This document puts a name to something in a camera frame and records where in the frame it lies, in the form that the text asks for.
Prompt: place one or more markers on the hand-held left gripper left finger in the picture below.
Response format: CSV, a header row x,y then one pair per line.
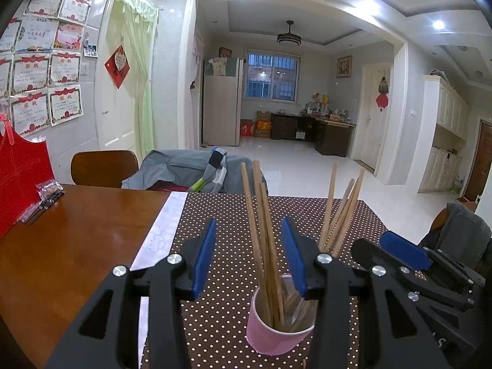
x,y
203,255

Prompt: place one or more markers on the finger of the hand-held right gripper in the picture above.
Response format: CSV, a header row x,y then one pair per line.
x,y
430,292
403,250

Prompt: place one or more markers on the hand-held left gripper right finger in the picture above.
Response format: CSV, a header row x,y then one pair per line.
x,y
294,255

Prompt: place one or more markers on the bunch of wooden chopsticks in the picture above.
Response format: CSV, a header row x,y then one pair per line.
x,y
267,238

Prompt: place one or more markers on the long wooden chopstick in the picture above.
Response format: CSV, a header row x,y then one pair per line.
x,y
329,200
251,219
353,203

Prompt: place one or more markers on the pink paper cup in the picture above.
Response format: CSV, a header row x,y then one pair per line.
x,y
269,340

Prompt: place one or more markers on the brown polka dot tablecloth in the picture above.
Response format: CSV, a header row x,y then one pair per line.
x,y
230,219

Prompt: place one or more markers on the white paper strip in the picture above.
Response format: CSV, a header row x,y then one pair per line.
x,y
161,230

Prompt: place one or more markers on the dark jacket on chair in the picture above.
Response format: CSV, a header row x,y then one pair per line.
x,y
461,234

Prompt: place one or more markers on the grey jacket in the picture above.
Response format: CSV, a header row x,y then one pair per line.
x,y
173,169

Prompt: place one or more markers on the brown entrance door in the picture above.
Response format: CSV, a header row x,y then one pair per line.
x,y
480,161

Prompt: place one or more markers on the dark wooden desk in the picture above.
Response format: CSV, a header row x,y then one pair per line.
x,y
330,138

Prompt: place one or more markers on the dark low cabinet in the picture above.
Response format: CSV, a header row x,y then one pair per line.
x,y
284,127

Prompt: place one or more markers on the orange cardboard box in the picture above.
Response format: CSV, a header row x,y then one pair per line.
x,y
263,129

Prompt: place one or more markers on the white door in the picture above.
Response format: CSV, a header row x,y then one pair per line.
x,y
373,123

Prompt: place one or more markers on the brown wooden chair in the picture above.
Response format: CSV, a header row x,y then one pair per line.
x,y
103,167

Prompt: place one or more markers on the red cardboard box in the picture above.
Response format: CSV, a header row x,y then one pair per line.
x,y
247,128

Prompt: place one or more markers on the brown cardboard box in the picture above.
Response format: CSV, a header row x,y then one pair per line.
x,y
264,116

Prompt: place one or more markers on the white refrigerator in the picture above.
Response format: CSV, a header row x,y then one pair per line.
x,y
221,107

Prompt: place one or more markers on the clutter on desk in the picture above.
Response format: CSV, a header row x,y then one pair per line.
x,y
324,107

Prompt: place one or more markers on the red hanging door ornament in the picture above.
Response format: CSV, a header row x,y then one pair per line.
x,y
382,92

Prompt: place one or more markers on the pink curtain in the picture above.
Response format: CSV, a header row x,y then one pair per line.
x,y
196,92

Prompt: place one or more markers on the clear plastic packet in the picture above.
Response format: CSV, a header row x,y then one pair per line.
x,y
44,200

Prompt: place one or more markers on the barred window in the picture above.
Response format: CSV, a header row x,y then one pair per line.
x,y
273,75

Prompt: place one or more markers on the gold framed painting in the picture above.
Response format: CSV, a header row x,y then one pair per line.
x,y
344,67

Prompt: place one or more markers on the red gift bag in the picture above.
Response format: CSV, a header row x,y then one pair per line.
x,y
23,176

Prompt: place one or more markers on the green curtain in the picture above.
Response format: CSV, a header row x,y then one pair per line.
x,y
138,69

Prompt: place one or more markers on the ceiling fan lamp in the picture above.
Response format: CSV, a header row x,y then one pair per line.
x,y
289,37

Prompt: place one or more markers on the white wall cabinets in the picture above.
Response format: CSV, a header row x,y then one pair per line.
x,y
446,134

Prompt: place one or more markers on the red heart wall hanging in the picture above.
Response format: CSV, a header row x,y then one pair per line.
x,y
117,65

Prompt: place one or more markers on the wall light switch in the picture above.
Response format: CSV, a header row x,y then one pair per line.
x,y
85,69

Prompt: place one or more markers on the small wall photos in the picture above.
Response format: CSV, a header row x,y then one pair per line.
x,y
90,45

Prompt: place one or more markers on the wall of award certificates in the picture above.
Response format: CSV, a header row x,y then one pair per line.
x,y
42,65

